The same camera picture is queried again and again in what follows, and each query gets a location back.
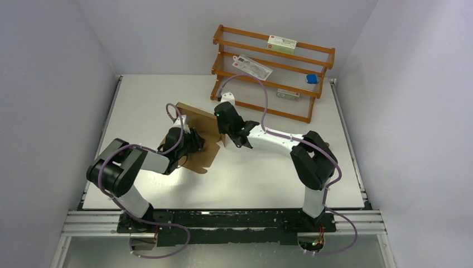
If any small blue object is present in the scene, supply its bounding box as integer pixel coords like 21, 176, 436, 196
306, 74, 319, 84

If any clear plastic packet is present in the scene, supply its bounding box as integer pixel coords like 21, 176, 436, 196
232, 55, 273, 81

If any brown cardboard box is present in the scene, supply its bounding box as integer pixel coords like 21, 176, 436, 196
158, 102, 225, 175

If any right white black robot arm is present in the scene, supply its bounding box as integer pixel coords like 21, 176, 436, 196
214, 102, 340, 231

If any green white box bottom shelf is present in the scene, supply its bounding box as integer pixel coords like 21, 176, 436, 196
276, 88, 300, 101

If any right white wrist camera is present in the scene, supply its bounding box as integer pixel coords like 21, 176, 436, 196
218, 92, 235, 106

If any green white box top shelf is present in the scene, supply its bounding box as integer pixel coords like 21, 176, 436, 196
267, 35, 297, 55

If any orange wooden shelf rack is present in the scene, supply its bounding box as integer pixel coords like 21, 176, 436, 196
210, 25, 335, 123

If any aluminium frame rail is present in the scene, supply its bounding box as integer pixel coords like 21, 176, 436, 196
51, 210, 397, 267

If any green white box shelf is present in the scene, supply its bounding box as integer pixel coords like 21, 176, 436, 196
267, 35, 297, 55
276, 88, 300, 101

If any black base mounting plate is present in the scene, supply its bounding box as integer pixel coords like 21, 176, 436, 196
117, 208, 336, 247

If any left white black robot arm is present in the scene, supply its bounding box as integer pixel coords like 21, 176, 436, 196
86, 127, 205, 232

